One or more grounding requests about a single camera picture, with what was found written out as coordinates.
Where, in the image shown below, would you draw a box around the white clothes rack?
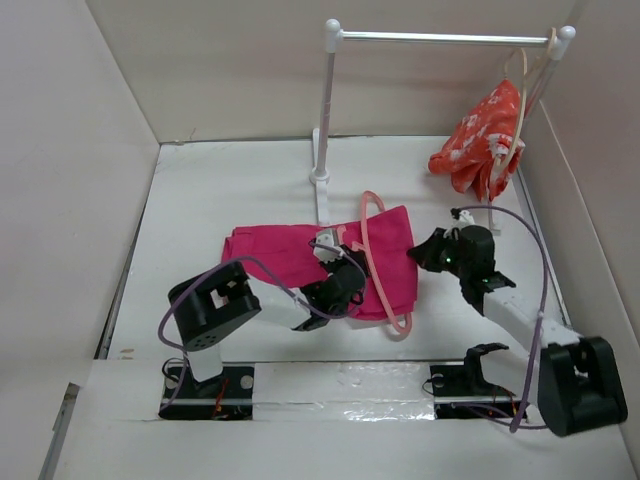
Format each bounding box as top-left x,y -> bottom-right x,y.
309,19 -> 576,227

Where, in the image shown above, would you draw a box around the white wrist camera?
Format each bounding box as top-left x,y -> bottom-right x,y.
447,208 -> 476,235
310,228 -> 345,264

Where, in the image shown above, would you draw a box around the pink plastic hanger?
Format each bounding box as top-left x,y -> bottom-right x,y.
338,190 -> 418,341

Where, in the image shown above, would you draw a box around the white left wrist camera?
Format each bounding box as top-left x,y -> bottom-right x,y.
310,228 -> 345,264

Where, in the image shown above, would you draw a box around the metal rail left edge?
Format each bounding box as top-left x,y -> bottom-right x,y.
39,274 -> 127,480

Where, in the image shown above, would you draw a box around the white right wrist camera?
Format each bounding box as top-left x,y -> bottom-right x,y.
447,208 -> 476,235

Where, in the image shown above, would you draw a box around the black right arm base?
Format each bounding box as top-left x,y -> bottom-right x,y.
422,342 -> 520,421

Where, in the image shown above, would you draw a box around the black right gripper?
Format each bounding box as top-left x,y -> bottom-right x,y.
409,226 -> 470,279

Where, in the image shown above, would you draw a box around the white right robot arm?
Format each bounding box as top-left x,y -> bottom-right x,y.
407,225 -> 628,437

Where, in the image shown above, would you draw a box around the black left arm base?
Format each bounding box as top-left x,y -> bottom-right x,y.
158,362 -> 255,421

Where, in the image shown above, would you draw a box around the orange floral garment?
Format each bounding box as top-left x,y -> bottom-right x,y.
427,80 -> 525,202

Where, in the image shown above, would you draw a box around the beige wooden hanger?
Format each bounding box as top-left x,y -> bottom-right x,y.
492,27 -> 557,175

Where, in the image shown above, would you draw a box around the pink trousers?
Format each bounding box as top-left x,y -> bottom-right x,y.
220,205 -> 419,322

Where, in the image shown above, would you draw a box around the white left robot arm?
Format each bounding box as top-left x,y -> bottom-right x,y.
157,242 -> 369,397

